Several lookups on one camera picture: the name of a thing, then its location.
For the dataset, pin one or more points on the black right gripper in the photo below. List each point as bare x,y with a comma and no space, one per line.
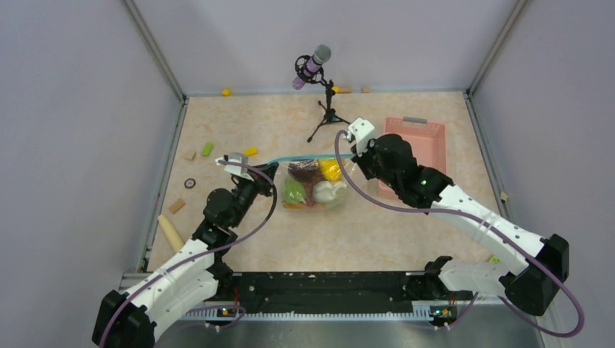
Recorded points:
362,159

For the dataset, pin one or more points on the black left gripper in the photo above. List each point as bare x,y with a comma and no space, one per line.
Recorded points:
259,181

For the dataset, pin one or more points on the pink plastic perforated basket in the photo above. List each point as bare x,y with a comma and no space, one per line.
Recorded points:
426,138

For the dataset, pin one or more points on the round green fruit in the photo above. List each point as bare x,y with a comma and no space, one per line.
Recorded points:
293,191

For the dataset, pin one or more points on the orange fried food piece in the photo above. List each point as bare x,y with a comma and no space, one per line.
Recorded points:
293,206

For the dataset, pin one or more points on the yellow lemon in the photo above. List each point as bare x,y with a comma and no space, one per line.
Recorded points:
330,169

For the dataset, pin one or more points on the red grapes bunch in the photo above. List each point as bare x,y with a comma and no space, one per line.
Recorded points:
305,171

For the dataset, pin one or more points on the clear zip bag blue zipper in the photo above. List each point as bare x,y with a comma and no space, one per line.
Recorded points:
346,166

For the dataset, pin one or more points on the white garlic bulb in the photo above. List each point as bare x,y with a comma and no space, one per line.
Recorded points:
326,192

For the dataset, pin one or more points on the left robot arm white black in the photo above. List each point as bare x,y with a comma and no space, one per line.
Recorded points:
140,315

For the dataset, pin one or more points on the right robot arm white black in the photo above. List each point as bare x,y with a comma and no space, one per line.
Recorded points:
532,268

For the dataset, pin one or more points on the yellow rectangular block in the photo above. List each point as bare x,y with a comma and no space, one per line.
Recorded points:
250,152

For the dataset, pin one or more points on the green toy block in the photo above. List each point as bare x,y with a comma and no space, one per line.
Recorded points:
207,149

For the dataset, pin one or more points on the small wooden cube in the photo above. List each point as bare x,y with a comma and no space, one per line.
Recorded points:
189,156

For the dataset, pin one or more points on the wooden cylinder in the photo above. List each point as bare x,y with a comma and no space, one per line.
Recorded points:
172,236

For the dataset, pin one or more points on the grey purple microphone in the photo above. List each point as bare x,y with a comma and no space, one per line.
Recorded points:
309,68

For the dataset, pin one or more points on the brown ring toy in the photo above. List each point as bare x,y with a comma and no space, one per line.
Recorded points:
189,183

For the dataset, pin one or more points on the wooden peg at wall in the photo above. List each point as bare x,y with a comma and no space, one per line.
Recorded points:
341,89

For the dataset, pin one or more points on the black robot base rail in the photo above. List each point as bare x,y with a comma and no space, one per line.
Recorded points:
346,293

